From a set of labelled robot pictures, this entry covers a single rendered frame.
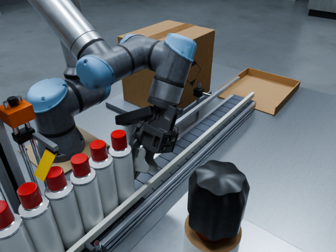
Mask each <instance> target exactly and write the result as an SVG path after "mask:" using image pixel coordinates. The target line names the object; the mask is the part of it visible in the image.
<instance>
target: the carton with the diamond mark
mask: <svg viewBox="0 0 336 252"><path fill-rule="evenodd" d="M169 33H174V34H179V35H182V36H185V37H187V38H190V39H192V40H193V41H195V43H196V51H195V54H194V58H193V63H192V64H191V67H190V70H189V73H188V76H187V79H186V82H185V85H184V88H183V91H182V94H181V97H180V100H179V103H178V104H176V105H177V107H178V108H181V109H184V108H185V107H187V106H188V105H190V104H191V103H193V102H194V101H196V100H197V97H196V96H194V95H193V94H194V88H196V87H197V86H198V82H201V86H200V87H201V88H204V92H205V93H207V92H209V91H210V85H211V73H212V62H213V51H214V40H215V30H214V29H210V28H205V27H201V26H196V25H193V24H188V23H181V22H177V21H172V20H166V21H163V22H160V23H157V24H154V25H150V26H147V27H144V28H141V29H138V30H135V31H132V32H129V33H126V34H123V35H120V36H118V37H117V38H118V44H120V41H121V40H122V39H123V38H124V36H126V35H128V34H135V35H143V36H145V37H148V38H152V39H156V40H160V41H165V39H166V37H167V35H168V34H169ZM155 73H156V72H154V71H151V70H148V69H142V70H140V71H138V72H136V73H134V74H132V75H130V76H128V77H125V78H123V79H122V89H123V99H124V100H125V101H127V102H129V103H131V104H134V105H136V106H138V107H141V108H144V107H147V106H154V105H153V104H151V103H149V102H148V98H149V97H150V95H149V92H150V88H151V85H152V82H153V79H154V76H155Z"/></svg>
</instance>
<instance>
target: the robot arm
mask: <svg viewBox="0 0 336 252"><path fill-rule="evenodd" d="M28 2H29V3H30V4H31V5H32V6H33V8H34V9H35V10H36V11H37V12H38V14H39V15H40V16H41V17H42V18H43V20H44V21H45V22H46V23H47V24H48V26H49V27H50V28H51V29H52V30H53V32H54V33H55V34H56V35H57V36H58V38H59V40H60V44H61V48H62V51H63V55H64V59H65V62H66V67H65V69H64V70H63V74H64V77H65V80H63V79H61V78H57V77H54V78H51V79H48V78H47V79H44V80H41V81H39V82H37V83H36V84H34V85H33V86H32V87H31V88H30V89H29V90H28V93H27V99H28V102H29V103H30V104H32V106H33V110H34V113H35V116H36V118H35V119H34V123H35V126H36V129H37V132H38V133H39V134H41V135H42V136H44V137H46V138H47V139H49V140H50V141H52V142H53V143H55V144H57V145H58V150H57V151H58V154H57V155H56V157H55V159H54V161H53V163H62V162H66V161H69V160H71V158H72V156H74V155H76V154H81V153H82V152H83V150H84V148H85V140H84V137H83V135H82V134H81V132H80V131H79V129H78V128H77V126H76V124H75V119H74V116H76V115H78V114H80V113H82V112H84V111H85V110H87V109H89V108H91V107H93V106H95V105H98V104H100V103H101V102H102V101H104V100H106V99H107V98H108V97H109V95H110V93H111V85H113V84H114V83H116V82H118V81H120V80H122V79H124V78H126V77H128V76H131V75H133V74H135V73H137V72H139V71H141V70H143V69H147V70H150V71H153V72H155V75H154V78H153V81H152V84H151V87H150V91H149V95H150V96H149V97H148V100H147V102H148V103H150V104H152V105H153V106H150V105H149V106H146V107H142V108H139V109H136V110H132V111H129V112H124V113H122V114H119V115H116V116H115V124H116V125H120V126H124V127H129V126H131V125H134V124H137V125H136V127H135V129H134V132H133V133H132V136H131V139H130V141H129V145H130V146H131V148H132V161H133V172H134V179H136V178H137V177H138V176H139V174H140V173H145V174H146V173H148V172H149V171H150V172H155V171H157V169H158V164H157V163H156V162H155V160H154V155H155V153H156V154H163V153H171V152H172V153H173V151H174V148H175V145H176V142H177V139H178V136H179V132H178V130H179V128H178V127H177V126H175V123H176V120H177V117H178V115H182V113H183V109H182V108H179V107H177V105H176V104H178V103H179V101H180V98H181V95H182V92H183V88H184V86H185V83H186V80H187V77H188V74H189V71H190V68H191V65H192V63H193V62H194V60H193V59H194V55H195V52H196V48H197V44H196V42H195V41H194V40H192V39H190V38H188V37H186V36H183V35H180V34H176V33H169V34H168V35H167V37H166V39H165V40H164V41H161V40H157V39H153V38H149V37H146V36H144V35H141V34H127V35H125V36H124V38H123V39H121V41H120V43H119V44H118V45H115V46H113V47H110V46H109V45H108V44H107V43H106V42H105V40H104V39H103V38H102V37H101V36H100V35H99V33H98V32H97V31H96V30H95V29H94V27H93V26H92V25H91V24H90V23H89V21H88V20H87V19H86V18H85V17H84V14H83V10H82V5H81V1H80V0H28ZM174 127H177V131H175V129H174ZM140 145H142V147H140Z"/></svg>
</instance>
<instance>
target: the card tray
mask: <svg viewBox="0 0 336 252"><path fill-rule="evenodd" d="M237 76H238V77H240V79H239V81H237V82H236V83H235V84H233V85H232V86H231V87H229V88H228V89H227V90H225V91H224V92H223V93H221V94H220V95H219V96H217V97H219V98H222V99H226V98H227V97H228V96H230V95H232V94H233V95H238V96H241V97H244V98H245V97H247V96H248V95H249V94H250V93H251V92H254V97H253V98H252V99H251V100H253V101H254V102H256V105H255V110H258V111H261V112H264V113H267V114H270V115H273V116H275V115H276V113H277V112H278V111H279V110H280V109H281V108H282V107H283V106H284V105H285V103H286V102H287V101H288V100H289V99H290V98H291V97H292V96H293V94H294V93H295V92H296V91H297V90H298V89H299V86H300V83H301V81H299V80H296V79H292V78H288V77H284V76H280V75H276V74H273V73H269V72H265V71H261V70H257V69H253V68H250V67H248V68H246V69H245V70H244V71H242V72H241V73H239V74H238V75H237ZM237 76H235V77H234V78H236V77H237ZM234 78H232V79H231V80H233V79H234ZM231 80H230V81H231ZM230 81H228V82H227V83H229V82H230ZM227 83H225V84H224V85H223V86H225V85H226V84H227ZM223 86H221V87H220V88H222V87H223ZM220 88H219V89H220ZM219 89H218V90H219Z"/></svg>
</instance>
